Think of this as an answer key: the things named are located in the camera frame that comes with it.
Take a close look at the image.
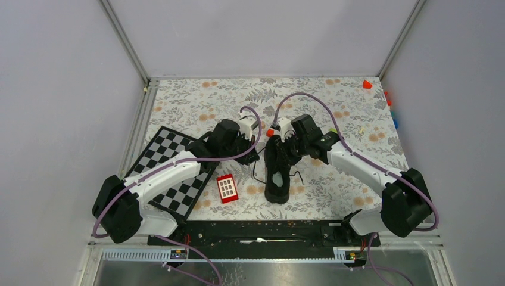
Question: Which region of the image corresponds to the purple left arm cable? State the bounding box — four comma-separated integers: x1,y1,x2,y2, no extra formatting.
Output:
92,105,263,239

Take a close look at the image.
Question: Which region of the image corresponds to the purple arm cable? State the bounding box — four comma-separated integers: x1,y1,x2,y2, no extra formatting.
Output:
92,105,263,239
272,92,439,232

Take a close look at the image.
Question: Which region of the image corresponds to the grey slotted cable duct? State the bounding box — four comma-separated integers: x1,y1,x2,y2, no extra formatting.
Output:
102,247,366,263

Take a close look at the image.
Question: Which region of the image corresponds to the orange red toy piece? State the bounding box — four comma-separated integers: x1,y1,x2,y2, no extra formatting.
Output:
384,91,392,106

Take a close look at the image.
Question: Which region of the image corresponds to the black sneaker shoe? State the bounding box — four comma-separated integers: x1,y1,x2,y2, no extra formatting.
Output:
264,135,291,204

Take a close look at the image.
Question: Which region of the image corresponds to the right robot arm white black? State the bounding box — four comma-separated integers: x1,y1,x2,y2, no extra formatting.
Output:
276,114,433,245

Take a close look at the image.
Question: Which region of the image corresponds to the black white chessboard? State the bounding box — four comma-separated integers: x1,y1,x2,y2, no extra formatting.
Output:
124,126,216,222

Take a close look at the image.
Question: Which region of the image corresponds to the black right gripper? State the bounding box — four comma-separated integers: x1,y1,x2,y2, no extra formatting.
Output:
275,133,309,167

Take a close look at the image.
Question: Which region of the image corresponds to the red toy calculator block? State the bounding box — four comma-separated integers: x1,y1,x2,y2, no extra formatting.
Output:
216,174,239,204

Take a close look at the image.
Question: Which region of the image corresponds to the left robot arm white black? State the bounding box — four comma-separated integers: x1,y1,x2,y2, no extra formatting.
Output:
92,116,261,245

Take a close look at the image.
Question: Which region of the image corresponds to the floral patterned table mat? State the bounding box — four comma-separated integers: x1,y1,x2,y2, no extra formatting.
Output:
136,77,409,220

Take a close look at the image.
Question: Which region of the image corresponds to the red triangular block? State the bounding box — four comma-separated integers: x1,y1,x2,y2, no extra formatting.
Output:
363,80,373,89

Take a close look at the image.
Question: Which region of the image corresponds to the black shoelace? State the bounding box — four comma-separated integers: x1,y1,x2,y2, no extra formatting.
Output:
252,148,304,186

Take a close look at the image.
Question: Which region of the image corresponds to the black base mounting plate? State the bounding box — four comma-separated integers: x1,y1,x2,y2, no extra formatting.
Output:
169,220,380,255

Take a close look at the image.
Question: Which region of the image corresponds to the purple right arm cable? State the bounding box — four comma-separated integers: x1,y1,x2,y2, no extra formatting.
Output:
272,92,439,232

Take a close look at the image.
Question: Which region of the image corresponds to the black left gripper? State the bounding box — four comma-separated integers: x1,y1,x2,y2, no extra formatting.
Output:
220,131,259,166

